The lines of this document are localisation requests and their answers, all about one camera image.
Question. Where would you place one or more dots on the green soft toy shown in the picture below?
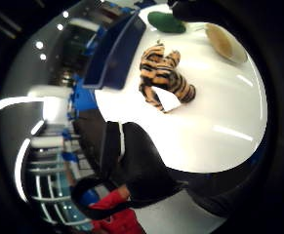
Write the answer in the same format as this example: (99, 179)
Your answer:
(166, 22)

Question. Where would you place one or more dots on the tiger striped soft toy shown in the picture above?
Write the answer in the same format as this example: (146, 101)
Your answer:
(162, 73)

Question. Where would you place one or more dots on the dark blue plastic crate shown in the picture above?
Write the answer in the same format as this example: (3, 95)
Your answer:
(122, 55)

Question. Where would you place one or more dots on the round ceiling lamp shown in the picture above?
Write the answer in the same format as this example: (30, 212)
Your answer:
(60, 27)
(39, 45)
(65, 14)
(43, 57)

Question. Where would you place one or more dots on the blue chair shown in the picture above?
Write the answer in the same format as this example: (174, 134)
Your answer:
(83, 97)

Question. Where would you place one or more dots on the red garment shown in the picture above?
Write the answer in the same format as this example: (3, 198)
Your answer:
(118, 214)

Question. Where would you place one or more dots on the white shelf rack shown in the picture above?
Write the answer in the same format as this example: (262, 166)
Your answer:
(50, 182)

